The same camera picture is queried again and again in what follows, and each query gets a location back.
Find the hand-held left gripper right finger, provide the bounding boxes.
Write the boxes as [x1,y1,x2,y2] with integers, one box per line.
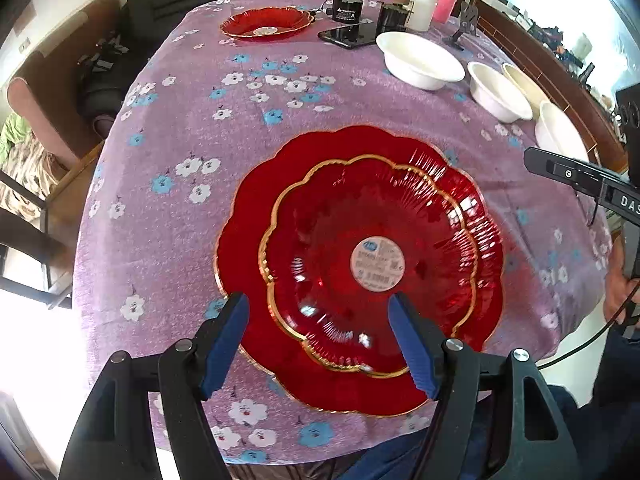
[389,292,581,480]

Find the large white bowl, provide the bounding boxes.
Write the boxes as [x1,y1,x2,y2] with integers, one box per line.
[376,31,466,91]

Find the person's right hand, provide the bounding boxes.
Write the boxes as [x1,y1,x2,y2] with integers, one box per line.
[602,237,640,327]

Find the black cable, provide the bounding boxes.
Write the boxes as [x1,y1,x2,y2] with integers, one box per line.
[537,285,640,371]

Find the black smartphone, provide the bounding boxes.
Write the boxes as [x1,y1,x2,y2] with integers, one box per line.
[318,22,378,50]

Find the wooden window ledge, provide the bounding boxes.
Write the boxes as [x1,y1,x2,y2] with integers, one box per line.
[475,0,631,171]

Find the brown wooden armchair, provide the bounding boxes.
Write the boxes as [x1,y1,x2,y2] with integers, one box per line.
[7,0,123,171]

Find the small white bowl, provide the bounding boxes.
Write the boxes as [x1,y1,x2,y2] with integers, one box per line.
[534,101,591,163]
[467,62,533,123]

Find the clear stemmed glass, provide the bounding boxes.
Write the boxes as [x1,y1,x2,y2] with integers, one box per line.
[442,2,478,51]

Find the white plastic container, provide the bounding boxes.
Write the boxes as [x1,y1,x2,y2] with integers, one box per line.
[400,0,441,32]

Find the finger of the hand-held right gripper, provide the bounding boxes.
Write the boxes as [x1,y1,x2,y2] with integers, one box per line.
[523,146,608,206]

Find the black bag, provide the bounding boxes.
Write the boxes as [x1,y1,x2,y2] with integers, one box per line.
[75,35,128,128]

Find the large red glass plate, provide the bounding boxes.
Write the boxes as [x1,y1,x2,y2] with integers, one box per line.
[214,126,506,417]

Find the patterned cushion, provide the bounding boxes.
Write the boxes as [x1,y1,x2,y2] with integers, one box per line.
[0,110,58,201]

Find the small red glass plate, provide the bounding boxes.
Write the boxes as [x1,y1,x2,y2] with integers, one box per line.
[257,154,478,378]
[218,6,315,39]

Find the black box device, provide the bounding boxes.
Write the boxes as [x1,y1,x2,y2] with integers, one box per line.
[376,2,416,36]

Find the black sofa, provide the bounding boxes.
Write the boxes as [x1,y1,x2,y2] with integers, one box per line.
[122,0,426,61]

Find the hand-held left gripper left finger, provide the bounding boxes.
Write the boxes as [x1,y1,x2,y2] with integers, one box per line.
[59,292,250,480]

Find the person's blue trousers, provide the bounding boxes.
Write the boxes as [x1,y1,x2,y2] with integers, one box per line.
[345,330,640,480]

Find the black cylindrical device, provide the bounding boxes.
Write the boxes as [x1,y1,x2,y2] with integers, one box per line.
[324,0,368,23]

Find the purple floral tablecloth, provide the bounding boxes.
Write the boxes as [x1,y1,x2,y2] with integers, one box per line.
[72,0,613,466]

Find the small cream bowl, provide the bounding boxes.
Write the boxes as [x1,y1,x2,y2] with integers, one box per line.
[501,63,551,111]

